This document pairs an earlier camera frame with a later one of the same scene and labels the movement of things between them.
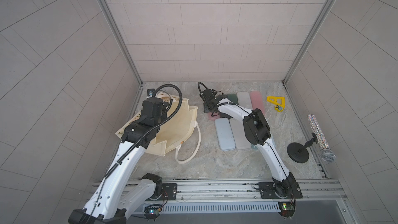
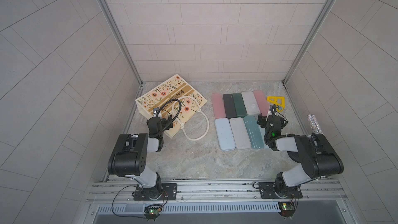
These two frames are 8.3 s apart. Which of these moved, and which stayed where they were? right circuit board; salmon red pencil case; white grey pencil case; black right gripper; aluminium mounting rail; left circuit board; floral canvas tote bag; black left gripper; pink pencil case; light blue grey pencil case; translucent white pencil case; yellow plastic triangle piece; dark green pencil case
Moved: white grey pencil case; pink pencil case; black left gripper; black right gripper; dark green pencil case; floral canvas tote bag; salmon red pencil case
Stayed: light blue grey pencil case; translucent white pencil case; right circuit board; aluminium mounting rail; yellow plastic triangle piece; left circuit board
